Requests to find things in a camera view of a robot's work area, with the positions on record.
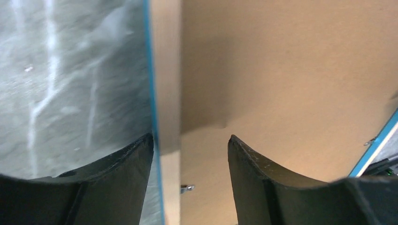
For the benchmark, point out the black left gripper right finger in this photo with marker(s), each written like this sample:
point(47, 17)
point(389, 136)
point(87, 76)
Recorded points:
point(266, 193)

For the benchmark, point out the wooden frame backing board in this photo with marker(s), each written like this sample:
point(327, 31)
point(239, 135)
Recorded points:
point(280, 77)

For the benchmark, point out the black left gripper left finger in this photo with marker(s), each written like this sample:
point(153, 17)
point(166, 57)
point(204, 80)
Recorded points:
point(109, 191)

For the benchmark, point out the wooden picture frame with glass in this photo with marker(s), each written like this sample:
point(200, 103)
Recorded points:
point(164, 93)

